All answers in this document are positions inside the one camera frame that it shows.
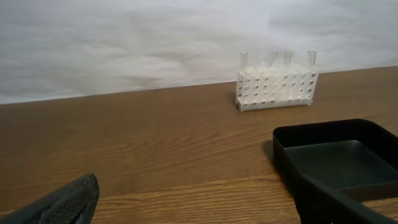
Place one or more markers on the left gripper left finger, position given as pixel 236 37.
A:
pixel 62 205

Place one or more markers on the black tray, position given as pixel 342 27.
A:
pixel 326 161

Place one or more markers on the clear test tube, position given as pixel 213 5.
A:
pixel 274 58
pixel 244 60
pixel 311 58
pixel 287 58

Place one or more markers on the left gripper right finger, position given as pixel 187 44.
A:
pixel 329 208

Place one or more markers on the white test tube rack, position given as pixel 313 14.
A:
pixel 273 93

